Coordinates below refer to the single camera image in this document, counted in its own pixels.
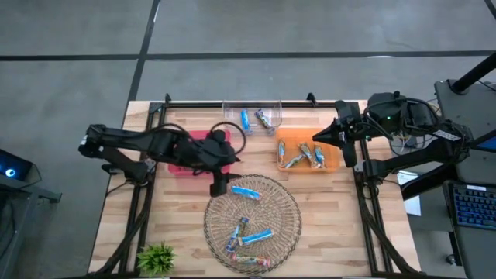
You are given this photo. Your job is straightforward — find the silver tan granola bar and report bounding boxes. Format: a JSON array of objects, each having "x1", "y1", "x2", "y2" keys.
[{"x1": 284, "y1": 153, "x2": 306, "y2": 169}]

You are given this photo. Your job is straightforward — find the black metal table frame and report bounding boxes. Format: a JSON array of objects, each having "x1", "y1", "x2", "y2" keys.
[{"x1": 87, "y1": 91, "x2": 424, "y2": 279}]

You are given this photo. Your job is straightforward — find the small green artificial plant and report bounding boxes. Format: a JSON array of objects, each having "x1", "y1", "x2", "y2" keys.
[{"x1": 136, "y1": 241, "x2": 178, "y2": 277}]

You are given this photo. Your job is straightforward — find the backlit computer keyboard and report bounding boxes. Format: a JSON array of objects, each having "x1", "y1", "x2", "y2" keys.
[{"x1": 452, "y1": 184, "x2": 496, "y2": 230}]

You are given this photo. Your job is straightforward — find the dark purple silver granola bar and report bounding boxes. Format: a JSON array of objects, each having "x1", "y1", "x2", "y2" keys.
[
  {"x1": 226, "y1": 215, "x2": 250, "y2": 253},
  {"x1": 254, "y1": 108, "x2": 276, "y2": 136}
]

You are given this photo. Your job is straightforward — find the black slanted pole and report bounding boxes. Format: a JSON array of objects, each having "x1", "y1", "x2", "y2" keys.
[{"x1": 450, "y1": 52, "x2": 496, "y2": 95}]

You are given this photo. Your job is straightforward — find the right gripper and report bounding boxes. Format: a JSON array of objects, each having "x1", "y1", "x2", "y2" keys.
[{"x1": 312, "y1": 99, "x2": 367, "y2": 168}]

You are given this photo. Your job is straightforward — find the blue orange granola bar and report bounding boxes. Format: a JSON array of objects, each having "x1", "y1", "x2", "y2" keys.
[{"x1": 314, "y1": 143, "x2": 327, "y2": 169}]

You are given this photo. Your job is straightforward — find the black computer with blue light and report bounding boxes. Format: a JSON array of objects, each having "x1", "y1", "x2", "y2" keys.
[{"x1": 0, "y1": 149, "x2": 34, "y2": 182}]

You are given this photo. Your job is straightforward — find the white paper sheet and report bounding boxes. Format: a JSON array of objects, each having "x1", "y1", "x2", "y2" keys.
[{"x1": 395, "y1": 170, "x2": 422, "y2": 217}]

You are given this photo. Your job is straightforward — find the dark grey cart top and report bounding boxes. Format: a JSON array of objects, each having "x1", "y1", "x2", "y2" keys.
[{"x1": 433, "y1": 79, "x2": 496, "y2": 185}]

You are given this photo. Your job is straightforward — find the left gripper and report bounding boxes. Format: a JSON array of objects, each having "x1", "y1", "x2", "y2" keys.
[{"x1": 203, "y1": 129, "x2": 242, "y2": 198}]

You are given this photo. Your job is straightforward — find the grey desk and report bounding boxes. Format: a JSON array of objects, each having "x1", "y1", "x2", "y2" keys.
[{"x1": 443, "y1": 180, "x2": 496, "y2": 279}]

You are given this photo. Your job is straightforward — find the yellow blue granola bar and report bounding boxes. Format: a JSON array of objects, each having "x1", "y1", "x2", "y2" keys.
[{"x1": 277, "y1": 138, "x2": 287, "y2": 168}]

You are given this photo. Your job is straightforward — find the orange plastic tray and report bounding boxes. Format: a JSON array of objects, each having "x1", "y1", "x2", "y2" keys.
[{"x1": 276, "y1": 126, "x2": 340, "y2": 174}]

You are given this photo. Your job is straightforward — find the red logo Chewy granola bar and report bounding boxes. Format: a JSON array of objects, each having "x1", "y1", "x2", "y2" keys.
[{"x1": 231, "y1": 253, "x2": 271, "y2": 269}]

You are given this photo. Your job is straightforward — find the tablet with blue screen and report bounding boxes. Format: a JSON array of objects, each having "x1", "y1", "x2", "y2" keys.
[{"x1": 467, "y1": 129, "x2": 496, "y2": 154}]

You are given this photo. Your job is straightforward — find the yellow green granola bar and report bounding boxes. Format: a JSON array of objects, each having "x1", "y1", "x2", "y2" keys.
[{"x1": 298, "y1": 142, "x2": 317, "y2": 169}]

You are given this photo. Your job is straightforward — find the bright blue granola bar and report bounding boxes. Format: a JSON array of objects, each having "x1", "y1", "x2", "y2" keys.
[
  {"x1": 231, "y1": 185, "x2": 263, "y2": 202},
  {"x1": 240, "y1": 108, "x2": 251, "y2": 135},
  {"x1": 236, "y1": 228, "x2": 274, "y2": 247}
]

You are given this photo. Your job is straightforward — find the round woven wicker basket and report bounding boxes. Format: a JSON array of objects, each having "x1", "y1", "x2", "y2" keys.
[{"x1": 203, "y1": 174, "x2": 303, "y2": 276}]

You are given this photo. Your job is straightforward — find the clear plastic bin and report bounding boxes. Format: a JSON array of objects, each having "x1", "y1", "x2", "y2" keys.
[{"x1": 221, "y1": 98, "x2": 283, "y2": 136}]

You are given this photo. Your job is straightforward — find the pink plastic tray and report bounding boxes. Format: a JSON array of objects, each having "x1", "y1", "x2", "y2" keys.
[{"x1": 167, "y1": 129, "x2": 233, "y2": 178}]

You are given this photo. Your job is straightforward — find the grey metal stand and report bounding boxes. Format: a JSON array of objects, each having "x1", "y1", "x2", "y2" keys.
[{"x1": 0, "y1": 177, "x2": 63, "y2": 279}]

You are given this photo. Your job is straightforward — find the black cart leg bar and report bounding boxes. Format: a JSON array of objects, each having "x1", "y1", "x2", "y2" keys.
[{"x1": 401, "y1": 162, "x2": 458, "y2": 202}]

